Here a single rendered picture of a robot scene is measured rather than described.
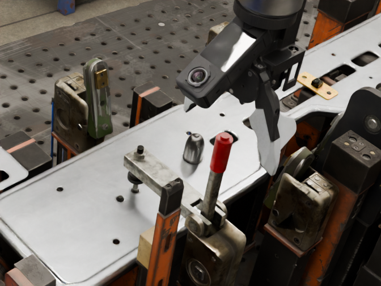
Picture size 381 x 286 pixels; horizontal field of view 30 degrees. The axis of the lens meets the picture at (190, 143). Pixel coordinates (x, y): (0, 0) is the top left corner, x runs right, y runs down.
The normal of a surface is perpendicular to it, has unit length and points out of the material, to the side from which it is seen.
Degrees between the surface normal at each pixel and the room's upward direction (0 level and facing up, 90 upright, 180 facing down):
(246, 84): 90
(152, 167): 0
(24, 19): 0
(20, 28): 0
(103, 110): 78
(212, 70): 32
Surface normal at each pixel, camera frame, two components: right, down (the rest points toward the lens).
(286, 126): 0.66, 0.04
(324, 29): -0.70, 0.39
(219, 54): -0.29, -0.45
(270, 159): -0.06, 0.69
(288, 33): 0.70, 0.54
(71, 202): 0.15, -0.74
